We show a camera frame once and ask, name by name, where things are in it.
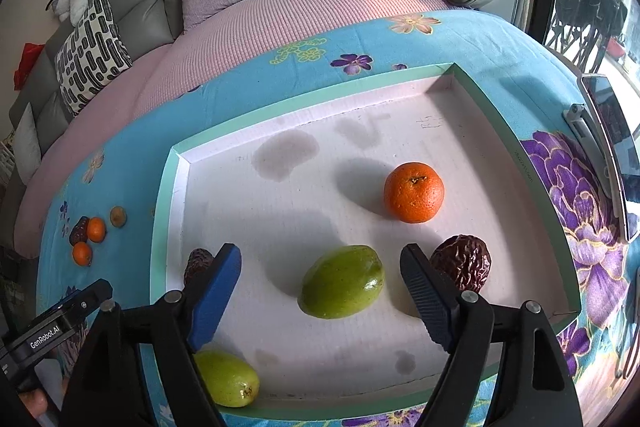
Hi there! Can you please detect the orange mandarin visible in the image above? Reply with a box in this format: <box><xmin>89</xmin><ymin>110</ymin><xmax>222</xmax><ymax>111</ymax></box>
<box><xmin>72</xmin><ymin>242</ymin><xmax>92</xmax><ymax>267</ymax></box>
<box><xmin>87</xmin><ymin>217</ymin><xmax>106</xmax><ymax>243</ymax></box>
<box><xmin>383</xmin><ymin>162</ymin><xmax>446</xmax><ymax>225</ymax></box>

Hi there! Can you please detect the large green jujube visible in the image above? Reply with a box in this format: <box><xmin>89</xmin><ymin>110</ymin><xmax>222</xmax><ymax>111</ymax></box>
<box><xmin>194</xmin><ymin>350</ymin><xmax>260</xmax><ymax>409</ymax></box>

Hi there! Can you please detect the dark red date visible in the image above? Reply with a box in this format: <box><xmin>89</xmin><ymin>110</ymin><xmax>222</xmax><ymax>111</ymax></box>
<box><xmin>68</xmin><ymin>216</ymin><xmax>90</xmax><ymax>246</ymax></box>
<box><xmin>183</xmin><ymin>248</ymin><xmax>214</xmax><ymax>286</ymax></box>
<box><xmin>430</xmin><ymin>234</ymin><xmax>492</xmax><ymax>293</ymax></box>

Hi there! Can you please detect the dark red date front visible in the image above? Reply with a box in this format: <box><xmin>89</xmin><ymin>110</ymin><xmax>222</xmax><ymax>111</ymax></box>
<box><xmin>183</xmin><ymin>248</ymin><xmax>214</xmax><ymax>286</ymax></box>

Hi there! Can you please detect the brown kiwi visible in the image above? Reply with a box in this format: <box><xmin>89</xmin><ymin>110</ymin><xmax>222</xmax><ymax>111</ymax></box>
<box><xmin>110</xmin><ymin>206</ymin><xmax>127</xmax><ymax>229</ymax></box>

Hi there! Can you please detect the person left hand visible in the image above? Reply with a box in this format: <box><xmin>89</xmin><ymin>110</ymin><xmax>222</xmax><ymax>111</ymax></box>
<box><xmin>18</xmin><ymin>388</ymin><xmax>60</xmax><ymax>426</ymax></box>

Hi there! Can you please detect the blue floral tablecloth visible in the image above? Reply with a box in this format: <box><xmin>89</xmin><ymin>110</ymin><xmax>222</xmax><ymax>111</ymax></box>
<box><xmin>29</xmin><ymin>10</ymin><xmax>639</xmax><ymax>426</ymax></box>

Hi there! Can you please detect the light grey pillow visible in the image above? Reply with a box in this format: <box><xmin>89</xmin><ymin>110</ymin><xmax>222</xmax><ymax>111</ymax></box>
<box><xmin>13</xmin><ymin>104</ymin><xmax>41</xmax><ymax>185</ymax></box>

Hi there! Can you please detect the smartphone on stand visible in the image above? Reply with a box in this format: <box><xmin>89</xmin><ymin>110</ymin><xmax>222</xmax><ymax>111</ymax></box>
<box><xmin>563</xmin><ymin>74</ymin><xmax>639</xmax><ymax>243</ymax></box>

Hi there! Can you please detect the teal white cardboard tray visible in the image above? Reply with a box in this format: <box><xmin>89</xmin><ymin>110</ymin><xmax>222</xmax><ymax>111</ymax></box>
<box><xmin>150</xmin><ymin>65</ymin><xmax>580</xmax><ymax>423</ymax></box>

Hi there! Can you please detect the red bag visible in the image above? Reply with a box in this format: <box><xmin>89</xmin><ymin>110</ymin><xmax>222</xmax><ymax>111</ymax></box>
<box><xmin>13</xmin><ymin>42</ymin><xmax>44</xmax><ymax>91</ymax></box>

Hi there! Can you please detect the black white patterned pillow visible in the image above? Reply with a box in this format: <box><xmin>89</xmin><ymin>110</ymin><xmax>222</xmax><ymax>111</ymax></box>
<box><xmin>54</xmin><ymin>0</ymin><xmax>132</xmax><ymax>116</ymax></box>

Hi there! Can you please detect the pink sofa cover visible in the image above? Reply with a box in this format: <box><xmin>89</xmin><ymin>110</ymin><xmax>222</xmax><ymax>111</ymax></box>
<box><xmin>13</xmin><ymin>0</ymin><xmax>451</xmax><ymax>259</ymax></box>

